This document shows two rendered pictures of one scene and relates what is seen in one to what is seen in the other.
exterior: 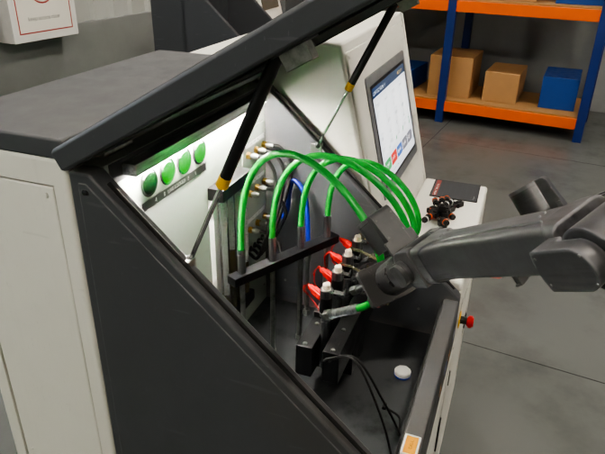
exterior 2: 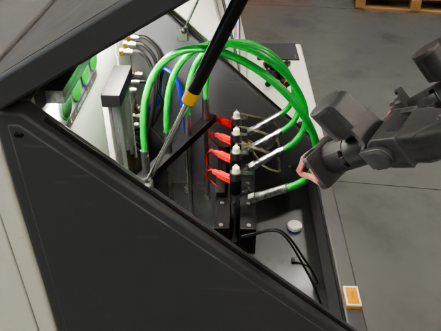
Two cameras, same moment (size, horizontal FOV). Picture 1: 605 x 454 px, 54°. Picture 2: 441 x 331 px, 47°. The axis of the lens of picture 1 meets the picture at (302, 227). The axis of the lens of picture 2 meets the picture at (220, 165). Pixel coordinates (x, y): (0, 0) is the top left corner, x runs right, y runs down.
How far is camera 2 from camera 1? 35 cm
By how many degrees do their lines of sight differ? 18
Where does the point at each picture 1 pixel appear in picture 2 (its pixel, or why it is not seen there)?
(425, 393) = (338, 244)
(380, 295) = (329, 176)
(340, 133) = (203, 16)
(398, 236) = (361, 120)
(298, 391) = (274, 283)
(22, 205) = not seen: outside the picture
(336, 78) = not seen: outside the picture
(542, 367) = (342, 183)
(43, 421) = not seen: outside the picture
